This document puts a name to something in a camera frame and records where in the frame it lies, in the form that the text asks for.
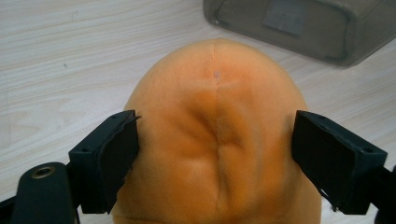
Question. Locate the orange plush toy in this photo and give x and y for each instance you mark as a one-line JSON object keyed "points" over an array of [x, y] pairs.
{"points": [[218, 130]]}

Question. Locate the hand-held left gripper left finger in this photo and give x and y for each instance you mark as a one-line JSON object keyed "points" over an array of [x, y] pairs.
{"points": [[106, 158]]}

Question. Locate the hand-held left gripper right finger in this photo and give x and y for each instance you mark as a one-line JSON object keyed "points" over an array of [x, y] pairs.
{"points": [[336, 165]]}

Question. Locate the storage box with white lid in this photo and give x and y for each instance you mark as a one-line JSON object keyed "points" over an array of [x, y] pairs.
{"points": [[311, 28]]}

